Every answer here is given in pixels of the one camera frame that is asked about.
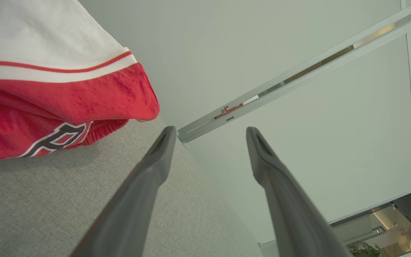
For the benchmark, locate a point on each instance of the green potted plant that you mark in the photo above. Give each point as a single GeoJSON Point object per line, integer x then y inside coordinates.
{"type": "Point", "coordinates": [364, 250]}

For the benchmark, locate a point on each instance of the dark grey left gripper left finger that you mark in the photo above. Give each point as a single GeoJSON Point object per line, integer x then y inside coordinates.
{"type": "Point", "coordinates": [134, 200]}

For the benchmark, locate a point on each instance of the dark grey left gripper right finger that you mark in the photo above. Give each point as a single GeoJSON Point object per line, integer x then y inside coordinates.
{"type": "Point", "coordinates": [291, 207]}

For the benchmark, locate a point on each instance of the red shorts with white stripe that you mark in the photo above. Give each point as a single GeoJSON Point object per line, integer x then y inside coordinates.
{"type": "Point", "coordinates": [66, 100]}

